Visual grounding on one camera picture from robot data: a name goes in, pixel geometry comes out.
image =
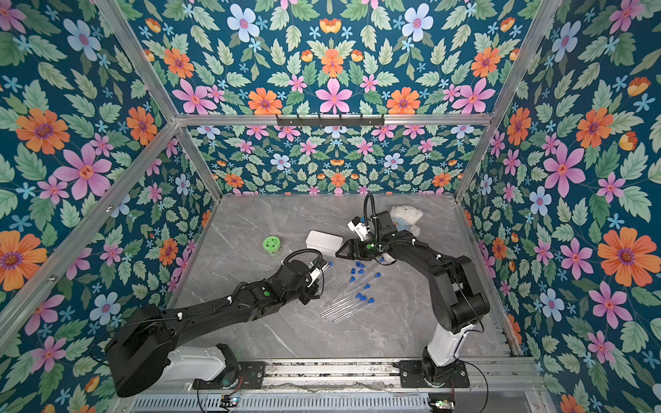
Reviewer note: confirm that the green lidded small jar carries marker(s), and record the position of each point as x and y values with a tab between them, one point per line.
272	245

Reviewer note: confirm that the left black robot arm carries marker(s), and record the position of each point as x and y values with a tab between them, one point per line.
153	345

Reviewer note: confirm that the white teddy bear blue shirt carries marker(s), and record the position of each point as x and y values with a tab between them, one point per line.
406	218

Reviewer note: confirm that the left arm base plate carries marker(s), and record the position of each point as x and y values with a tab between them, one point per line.
246	375

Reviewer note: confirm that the white rectangular plastic box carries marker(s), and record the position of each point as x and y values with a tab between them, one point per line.
323	242

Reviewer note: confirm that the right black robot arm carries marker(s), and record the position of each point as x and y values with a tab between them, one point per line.
458	299

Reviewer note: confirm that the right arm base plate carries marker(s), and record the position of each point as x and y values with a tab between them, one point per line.
425	374

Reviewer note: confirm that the aluminium front rail frame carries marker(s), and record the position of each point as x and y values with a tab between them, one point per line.
494	374

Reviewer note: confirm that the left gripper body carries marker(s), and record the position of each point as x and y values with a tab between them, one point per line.
308	293

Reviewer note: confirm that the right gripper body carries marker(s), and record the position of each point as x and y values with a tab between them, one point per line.
354	247

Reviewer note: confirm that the white ventilation grille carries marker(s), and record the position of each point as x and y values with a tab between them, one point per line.
285	402

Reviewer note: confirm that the test tube group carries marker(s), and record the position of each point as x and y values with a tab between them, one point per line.
347	309
342	304
353	310

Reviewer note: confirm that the black hook rail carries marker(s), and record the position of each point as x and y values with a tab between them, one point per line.
330	120

